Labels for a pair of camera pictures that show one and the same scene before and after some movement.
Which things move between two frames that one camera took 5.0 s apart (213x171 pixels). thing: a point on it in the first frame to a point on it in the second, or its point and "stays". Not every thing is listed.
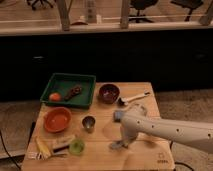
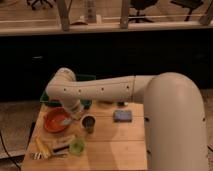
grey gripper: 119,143 to 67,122
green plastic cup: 76,147 stays
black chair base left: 36,3 stays
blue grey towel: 117,116 stays
